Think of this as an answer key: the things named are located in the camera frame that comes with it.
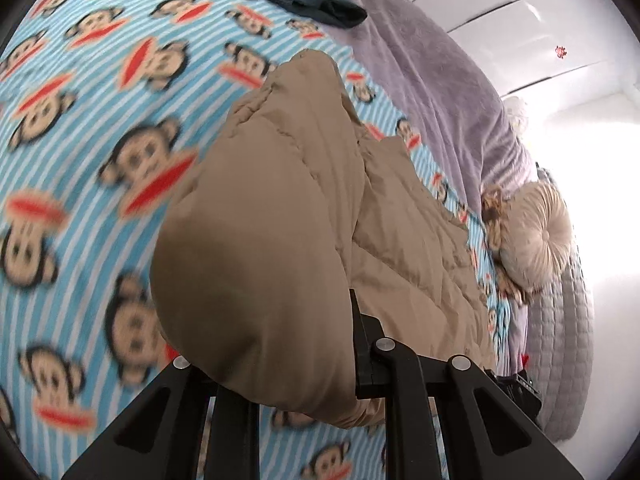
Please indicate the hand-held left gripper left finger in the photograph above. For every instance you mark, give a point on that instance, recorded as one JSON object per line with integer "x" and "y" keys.
{"x": 165, "y": 425}

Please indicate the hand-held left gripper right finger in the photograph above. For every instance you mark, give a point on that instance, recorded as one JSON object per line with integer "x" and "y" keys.
{"x": 400, "y": 385}

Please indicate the tan puffer jacket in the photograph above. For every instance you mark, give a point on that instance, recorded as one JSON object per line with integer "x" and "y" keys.
{"x": 290, "y": 230}

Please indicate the red cloth item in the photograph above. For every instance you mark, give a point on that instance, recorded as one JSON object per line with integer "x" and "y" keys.
{"x": 524, "y": 359}

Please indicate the grey quilted bedspread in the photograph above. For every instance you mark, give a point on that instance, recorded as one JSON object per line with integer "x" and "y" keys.
{"x": 565, "y": 350}

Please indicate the brown plush toy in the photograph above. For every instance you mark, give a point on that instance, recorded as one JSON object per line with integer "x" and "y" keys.
{"x": 495, "y": 225}

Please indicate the round beige pleated cushion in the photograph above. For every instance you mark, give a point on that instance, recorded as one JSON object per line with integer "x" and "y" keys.
{"x": 537, "y": 232}

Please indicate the blue striped monkey print blanket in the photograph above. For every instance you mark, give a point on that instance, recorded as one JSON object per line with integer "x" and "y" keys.
{"x": 100, "y": 160}

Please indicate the purple fleece blanket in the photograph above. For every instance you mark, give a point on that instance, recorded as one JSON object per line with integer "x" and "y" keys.
{"x": 440, "y": 70}

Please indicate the red wardrobe sticker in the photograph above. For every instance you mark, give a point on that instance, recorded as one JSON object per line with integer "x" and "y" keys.
{"x": 561, "y": 52}

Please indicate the white wardrobe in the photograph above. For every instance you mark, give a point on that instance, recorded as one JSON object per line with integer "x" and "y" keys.
{"x": 505, "y": 15}

